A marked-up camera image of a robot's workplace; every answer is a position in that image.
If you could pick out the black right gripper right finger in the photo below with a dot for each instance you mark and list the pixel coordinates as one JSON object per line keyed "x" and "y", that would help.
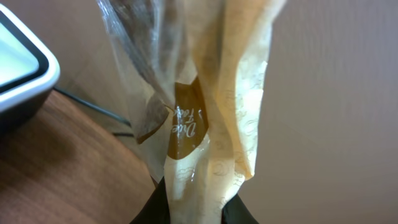
{"x": 235, "y": 212}

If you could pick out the white barcode scanner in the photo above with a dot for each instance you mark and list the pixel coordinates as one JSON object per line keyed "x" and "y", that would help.
{"x": 29, "y": 71}

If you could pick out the white brown cookie bag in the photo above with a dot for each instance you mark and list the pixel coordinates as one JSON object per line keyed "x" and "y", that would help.
{"x": 200, "y": 65}

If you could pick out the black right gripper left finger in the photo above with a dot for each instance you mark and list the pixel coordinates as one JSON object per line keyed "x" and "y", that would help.
{"x": 156, "y": 209}

